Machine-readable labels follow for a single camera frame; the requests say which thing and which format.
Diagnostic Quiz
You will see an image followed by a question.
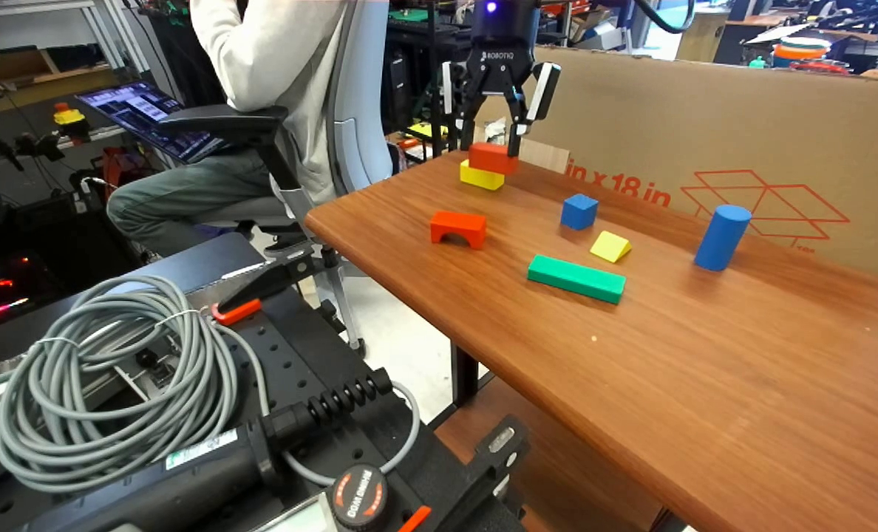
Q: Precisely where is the blue cube block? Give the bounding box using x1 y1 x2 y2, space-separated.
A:
560 195 596 230

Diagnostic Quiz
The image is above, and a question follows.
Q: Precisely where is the right orange black clamp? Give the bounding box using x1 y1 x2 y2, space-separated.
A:
208 298 263 329

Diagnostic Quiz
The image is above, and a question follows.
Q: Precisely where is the left orange black clamp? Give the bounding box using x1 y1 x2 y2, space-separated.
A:
395 505 430 532

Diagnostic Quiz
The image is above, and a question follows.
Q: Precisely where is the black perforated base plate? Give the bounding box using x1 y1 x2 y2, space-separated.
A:
0 298 433 532

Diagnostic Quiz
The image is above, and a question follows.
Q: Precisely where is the brown cardboard box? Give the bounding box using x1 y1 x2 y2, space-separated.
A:
522 47 878 276

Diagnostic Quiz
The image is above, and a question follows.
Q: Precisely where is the orange arch block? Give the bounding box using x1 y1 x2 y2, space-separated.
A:
429 209 488 251

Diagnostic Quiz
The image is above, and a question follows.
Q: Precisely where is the black power plug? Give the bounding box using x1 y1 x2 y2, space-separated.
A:
259 369 392 449

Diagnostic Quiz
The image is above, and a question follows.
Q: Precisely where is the grey office chair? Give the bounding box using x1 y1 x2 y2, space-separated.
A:
164 0 392 229

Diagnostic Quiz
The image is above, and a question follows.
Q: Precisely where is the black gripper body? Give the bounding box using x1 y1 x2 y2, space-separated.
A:
463 42 534 99

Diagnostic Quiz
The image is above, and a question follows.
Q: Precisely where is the black red round knob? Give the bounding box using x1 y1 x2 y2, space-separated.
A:
327 465 386 529

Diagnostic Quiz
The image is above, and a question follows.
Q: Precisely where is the orange black clamp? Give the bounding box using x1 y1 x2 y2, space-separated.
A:
208 298 263 329
395 505 430 532

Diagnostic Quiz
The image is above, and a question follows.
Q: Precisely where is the lower wooden shelf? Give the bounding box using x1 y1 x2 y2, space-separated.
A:
433 379 662 532

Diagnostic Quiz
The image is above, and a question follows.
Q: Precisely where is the green long block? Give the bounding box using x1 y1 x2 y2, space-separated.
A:
525 254 627 304

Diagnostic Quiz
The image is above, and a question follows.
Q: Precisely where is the coiled grey cable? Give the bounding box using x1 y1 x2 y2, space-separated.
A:
0 273 271 496

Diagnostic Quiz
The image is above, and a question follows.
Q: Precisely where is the yellow block under orange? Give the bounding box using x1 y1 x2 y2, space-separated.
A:
457 161 504 192

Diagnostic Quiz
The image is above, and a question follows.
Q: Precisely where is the yellow wedge block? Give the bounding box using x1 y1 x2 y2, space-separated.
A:
590 230 633 264

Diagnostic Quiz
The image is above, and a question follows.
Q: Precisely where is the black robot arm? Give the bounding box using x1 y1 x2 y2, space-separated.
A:
460 0 538 156

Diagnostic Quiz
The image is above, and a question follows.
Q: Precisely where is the blue cylinder block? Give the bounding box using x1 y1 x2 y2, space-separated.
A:
693 205 751 273

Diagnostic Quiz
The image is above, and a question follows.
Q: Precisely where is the seated person white shirt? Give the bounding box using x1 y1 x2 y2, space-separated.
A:
105 0 347 257

